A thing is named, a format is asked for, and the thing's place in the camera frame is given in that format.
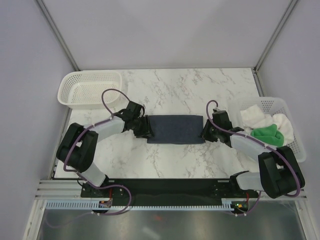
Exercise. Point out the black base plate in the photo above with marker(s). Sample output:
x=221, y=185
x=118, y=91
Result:
x=180, y=191

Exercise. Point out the right aluminium frame post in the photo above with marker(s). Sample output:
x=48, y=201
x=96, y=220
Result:
x=276, y=33

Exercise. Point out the white perforated basket right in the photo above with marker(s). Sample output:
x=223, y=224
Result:
x=269, y=105

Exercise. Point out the left aluminium frame post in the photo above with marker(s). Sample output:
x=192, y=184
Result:
x=55, y=30

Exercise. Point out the white perforated basket left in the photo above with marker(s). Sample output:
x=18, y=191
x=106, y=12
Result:
x=81, y=90

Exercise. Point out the white perforated basket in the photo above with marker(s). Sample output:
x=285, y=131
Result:
x=269, y=105
x=81, y=90

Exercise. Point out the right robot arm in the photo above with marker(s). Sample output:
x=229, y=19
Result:
x=279, y=173

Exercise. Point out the white cable duct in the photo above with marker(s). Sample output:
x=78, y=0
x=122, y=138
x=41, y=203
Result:
x=98, y=205

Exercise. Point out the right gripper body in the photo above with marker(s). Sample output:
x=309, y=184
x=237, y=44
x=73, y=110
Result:
x=210, y=132

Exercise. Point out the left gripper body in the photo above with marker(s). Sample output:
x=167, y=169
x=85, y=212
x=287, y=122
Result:
x=141, y=127

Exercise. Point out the white towel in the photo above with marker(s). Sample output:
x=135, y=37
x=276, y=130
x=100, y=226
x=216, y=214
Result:
x=253, y=118

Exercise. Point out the dark blue towel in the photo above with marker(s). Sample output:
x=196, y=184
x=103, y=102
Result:
x=176, y=129

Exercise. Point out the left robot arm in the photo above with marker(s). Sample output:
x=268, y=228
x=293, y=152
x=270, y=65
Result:
x=78, y=146

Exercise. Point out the aluminium frame post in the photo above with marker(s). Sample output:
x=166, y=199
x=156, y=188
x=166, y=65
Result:
x=55, y=30
x=276, y=33

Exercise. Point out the green towel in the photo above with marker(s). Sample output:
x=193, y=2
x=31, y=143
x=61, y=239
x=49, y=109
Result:
x=269, y=135

